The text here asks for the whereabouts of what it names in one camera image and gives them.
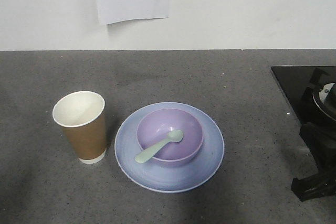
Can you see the brown paper cup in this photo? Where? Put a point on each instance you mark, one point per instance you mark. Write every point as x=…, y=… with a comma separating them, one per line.
x=82, y=119

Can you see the light blue plate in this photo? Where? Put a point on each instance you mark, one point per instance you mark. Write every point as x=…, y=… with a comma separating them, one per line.
x=177, y=167

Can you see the purple bowl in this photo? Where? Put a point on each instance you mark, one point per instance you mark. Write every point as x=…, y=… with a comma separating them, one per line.
x=154, y=128

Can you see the mint green spoon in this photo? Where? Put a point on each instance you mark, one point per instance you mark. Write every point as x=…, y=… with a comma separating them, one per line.
x=174, y=136

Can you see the black gas stove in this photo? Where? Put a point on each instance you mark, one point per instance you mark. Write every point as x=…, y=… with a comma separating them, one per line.
x=310, y=91

